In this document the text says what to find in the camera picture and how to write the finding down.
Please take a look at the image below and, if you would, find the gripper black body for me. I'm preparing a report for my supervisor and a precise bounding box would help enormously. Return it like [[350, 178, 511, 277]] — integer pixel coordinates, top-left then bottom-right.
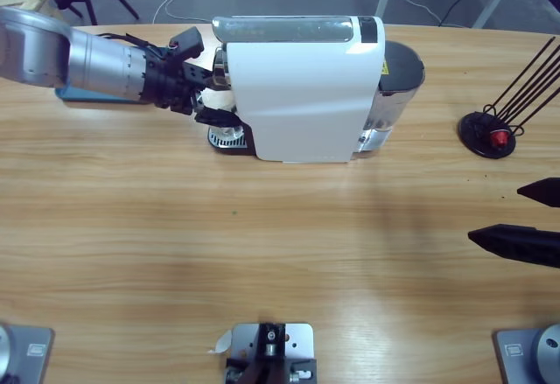
[[142, 49, 200, 114]]

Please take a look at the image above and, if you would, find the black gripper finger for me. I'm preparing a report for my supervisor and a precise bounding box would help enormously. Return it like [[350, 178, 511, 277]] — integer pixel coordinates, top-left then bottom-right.
[[516, 177, 560, 208], [195, 106, 241, 129], [466, 223, 560, 270], [183, 62, 215, 92]]

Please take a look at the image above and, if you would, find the clear drinking glass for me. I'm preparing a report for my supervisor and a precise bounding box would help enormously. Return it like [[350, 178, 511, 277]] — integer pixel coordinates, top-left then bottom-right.
[[199, 88, 246, 140]]

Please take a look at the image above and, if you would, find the red coffee capsule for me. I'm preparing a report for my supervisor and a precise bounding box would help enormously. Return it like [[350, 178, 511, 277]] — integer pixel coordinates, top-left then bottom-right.
[[488, 129, 511, 149]]

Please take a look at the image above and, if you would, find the white capsule coffee machine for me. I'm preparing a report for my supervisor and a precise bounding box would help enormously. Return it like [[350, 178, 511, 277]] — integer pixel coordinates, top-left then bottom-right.
[[212, 15, 389, 165]]

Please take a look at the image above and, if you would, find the black drip tray steel grille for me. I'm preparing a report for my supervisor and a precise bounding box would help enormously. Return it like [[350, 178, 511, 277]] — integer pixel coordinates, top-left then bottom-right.
[[207, 123, 257, 157]]

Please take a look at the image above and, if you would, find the blue plastic tray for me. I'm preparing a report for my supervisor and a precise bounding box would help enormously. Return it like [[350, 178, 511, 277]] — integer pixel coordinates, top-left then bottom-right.
[[54, 86, 152, 105]]

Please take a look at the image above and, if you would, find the black capsule holder with rods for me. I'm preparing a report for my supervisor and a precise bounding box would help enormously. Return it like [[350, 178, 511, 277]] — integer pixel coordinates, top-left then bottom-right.
[[458, 36, 560, 161]]

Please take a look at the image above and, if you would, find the wooden crate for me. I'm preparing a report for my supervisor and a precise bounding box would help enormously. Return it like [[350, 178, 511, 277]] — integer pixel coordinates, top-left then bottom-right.
[[0, 0, 67, 22]]

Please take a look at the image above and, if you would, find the clear water tank black lid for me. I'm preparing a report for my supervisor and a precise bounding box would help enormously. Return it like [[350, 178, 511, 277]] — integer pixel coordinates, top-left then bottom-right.
[[352, 40, 426, 160]]

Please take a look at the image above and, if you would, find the white paper tag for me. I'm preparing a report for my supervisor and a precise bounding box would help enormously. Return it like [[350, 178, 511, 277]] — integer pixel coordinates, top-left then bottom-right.
[[206, 329, 235, 355]]

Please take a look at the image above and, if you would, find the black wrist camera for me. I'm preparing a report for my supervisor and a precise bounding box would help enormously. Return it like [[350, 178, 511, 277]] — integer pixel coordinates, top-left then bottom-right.
[[168, 26, 206, 59]]

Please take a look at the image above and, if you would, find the black wrist camera wire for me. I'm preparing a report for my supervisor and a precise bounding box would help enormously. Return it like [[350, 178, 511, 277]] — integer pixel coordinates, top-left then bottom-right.
[[94, 31, 176, 59]]

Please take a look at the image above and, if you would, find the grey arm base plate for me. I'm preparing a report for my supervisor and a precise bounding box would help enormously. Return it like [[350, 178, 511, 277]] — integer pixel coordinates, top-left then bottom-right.
[[0, 322, 56, 384], [493, 323, 560, 384]]

